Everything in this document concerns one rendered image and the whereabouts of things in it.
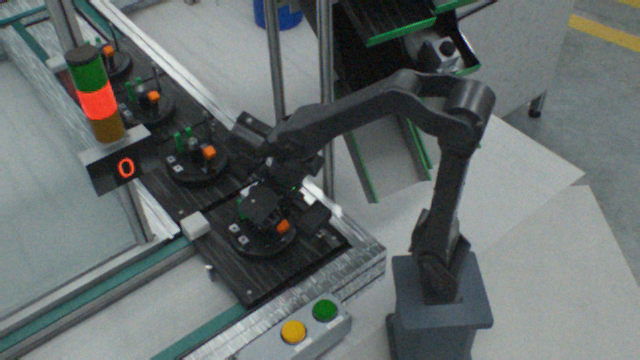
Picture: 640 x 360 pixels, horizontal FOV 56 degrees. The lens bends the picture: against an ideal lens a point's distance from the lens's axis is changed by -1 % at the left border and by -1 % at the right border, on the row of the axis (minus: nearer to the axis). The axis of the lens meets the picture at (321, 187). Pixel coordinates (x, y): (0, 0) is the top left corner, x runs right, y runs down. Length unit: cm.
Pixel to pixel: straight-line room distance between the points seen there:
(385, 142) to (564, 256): 46
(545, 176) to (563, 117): 163
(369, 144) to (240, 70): 70
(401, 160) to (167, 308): 55
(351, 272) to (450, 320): 25
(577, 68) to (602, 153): 66
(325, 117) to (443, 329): 39
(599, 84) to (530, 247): 214
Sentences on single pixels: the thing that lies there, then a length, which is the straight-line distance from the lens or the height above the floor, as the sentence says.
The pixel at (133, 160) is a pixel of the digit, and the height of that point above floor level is 121.
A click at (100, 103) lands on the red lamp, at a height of 134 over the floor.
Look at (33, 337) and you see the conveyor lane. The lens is 125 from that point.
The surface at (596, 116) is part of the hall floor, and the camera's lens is 324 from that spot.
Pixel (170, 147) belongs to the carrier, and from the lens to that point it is 145.
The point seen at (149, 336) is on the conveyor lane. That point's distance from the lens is 120.
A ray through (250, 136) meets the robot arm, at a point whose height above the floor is 130.
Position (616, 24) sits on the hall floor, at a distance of 400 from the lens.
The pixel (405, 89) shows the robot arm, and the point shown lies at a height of 145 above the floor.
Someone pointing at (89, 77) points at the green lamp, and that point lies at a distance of 97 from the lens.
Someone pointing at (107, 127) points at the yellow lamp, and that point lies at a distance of 102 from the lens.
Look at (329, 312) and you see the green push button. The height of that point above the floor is 97.
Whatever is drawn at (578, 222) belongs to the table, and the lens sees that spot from 148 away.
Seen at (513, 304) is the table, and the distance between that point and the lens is 130.
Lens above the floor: 191
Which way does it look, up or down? 46 degrees down
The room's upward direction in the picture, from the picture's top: 2 degrees counter-clockwise
